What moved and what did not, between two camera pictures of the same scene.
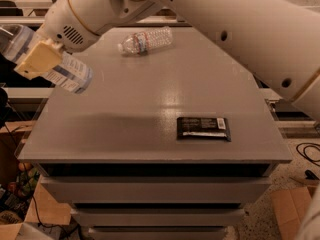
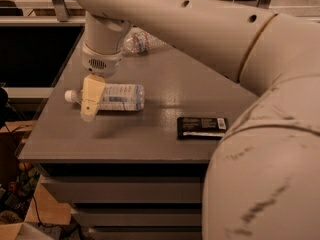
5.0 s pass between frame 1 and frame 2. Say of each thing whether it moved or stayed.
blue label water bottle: moved
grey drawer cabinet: stayed
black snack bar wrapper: stayed
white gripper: moved
